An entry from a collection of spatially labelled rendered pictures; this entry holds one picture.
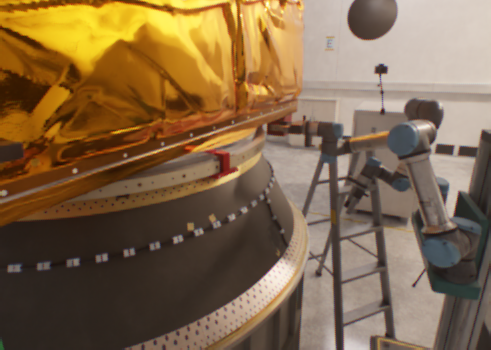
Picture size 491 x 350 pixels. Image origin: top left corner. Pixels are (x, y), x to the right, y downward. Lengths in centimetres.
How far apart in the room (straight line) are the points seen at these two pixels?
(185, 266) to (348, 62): 775
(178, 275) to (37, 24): 82
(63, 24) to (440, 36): 811
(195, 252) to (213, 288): 14
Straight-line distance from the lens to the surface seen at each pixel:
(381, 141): 152
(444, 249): 133
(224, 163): 122
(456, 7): 858
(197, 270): 119
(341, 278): 248
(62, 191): 85
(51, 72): 76
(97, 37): 83
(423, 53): 847
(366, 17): 857
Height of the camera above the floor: 205
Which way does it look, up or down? 17 degrees down
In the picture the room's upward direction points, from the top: straight up
